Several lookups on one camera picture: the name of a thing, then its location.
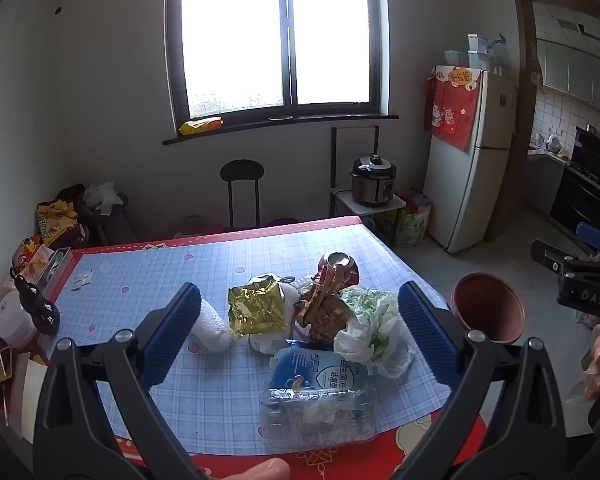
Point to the black kitchen stove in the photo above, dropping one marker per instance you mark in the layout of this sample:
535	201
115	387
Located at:
585	190

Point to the white and green plastic bag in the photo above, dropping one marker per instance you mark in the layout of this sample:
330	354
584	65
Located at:
365	330

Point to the small white side table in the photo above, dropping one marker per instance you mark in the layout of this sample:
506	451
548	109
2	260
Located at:
350	205

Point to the red snack box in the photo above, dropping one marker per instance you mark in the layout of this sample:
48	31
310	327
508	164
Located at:
35	260

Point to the white sponge roll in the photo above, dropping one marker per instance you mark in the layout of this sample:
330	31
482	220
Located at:
210	327

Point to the red printed cloth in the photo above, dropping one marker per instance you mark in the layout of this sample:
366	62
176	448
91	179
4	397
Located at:
452	110

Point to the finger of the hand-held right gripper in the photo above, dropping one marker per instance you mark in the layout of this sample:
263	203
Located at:
550	255
597	240

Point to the silver rice cooker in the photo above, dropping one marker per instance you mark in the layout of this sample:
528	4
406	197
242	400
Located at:
372	182

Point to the yellow snack bags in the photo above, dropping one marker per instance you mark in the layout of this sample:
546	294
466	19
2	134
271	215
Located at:
57	220

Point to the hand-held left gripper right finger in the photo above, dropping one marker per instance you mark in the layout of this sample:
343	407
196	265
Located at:
425	330

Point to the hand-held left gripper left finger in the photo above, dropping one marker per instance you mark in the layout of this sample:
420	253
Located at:
172	335

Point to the yellow bag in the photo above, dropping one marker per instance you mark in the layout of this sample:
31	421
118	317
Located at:
200	126

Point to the pale wall cabinets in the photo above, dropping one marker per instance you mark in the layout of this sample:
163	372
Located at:
575	72

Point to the brown snack wrapper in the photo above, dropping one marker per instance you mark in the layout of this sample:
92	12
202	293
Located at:
325	312

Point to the person's left hand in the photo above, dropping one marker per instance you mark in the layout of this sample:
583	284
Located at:
265	471

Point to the clear plastic bag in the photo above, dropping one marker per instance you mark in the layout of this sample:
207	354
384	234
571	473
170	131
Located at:
499	55

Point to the white kettle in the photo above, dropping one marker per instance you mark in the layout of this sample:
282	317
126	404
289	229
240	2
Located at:
554	144

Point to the clear plastic box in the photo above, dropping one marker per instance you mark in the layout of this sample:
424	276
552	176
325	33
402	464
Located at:
320	420

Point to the brown door frame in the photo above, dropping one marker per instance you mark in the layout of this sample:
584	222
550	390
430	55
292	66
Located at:
520	60

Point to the pale green food container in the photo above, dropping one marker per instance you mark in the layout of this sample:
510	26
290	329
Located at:
455	57

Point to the green printed carton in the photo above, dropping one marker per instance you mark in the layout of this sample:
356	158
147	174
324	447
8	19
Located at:
414	220

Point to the crushed red soda can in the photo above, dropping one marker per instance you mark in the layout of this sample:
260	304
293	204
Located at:
337	267

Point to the black metal rack frame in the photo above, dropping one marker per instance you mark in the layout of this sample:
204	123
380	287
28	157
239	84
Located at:
333	160

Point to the white crumpled plastic bag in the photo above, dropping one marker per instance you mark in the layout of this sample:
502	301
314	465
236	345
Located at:
102	195

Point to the red-brown round bin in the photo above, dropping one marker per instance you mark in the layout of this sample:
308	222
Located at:
490	310

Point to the white round container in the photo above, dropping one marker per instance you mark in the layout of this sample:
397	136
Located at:
12	320

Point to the white paper card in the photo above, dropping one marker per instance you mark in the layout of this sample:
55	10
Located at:
27	395

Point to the small white packets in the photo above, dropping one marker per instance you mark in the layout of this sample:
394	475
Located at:
82	280

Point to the small flat dish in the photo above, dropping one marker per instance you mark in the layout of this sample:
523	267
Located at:
280	118

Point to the dark framed window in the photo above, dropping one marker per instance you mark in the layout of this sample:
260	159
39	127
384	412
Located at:
287	35

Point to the white refrigerator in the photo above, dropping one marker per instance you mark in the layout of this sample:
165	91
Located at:
460	185

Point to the dark round stool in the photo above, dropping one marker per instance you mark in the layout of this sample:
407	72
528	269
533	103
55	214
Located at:
282	221

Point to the blue and white pouch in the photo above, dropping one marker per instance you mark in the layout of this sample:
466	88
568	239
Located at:
305	367

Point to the clear stacked food container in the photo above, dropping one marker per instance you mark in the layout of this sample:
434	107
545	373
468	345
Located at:
477	52

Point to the black round-back chair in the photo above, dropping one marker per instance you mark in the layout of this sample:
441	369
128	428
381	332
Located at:
242	172

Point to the gold foil snack bag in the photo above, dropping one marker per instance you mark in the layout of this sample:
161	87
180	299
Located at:
257	307

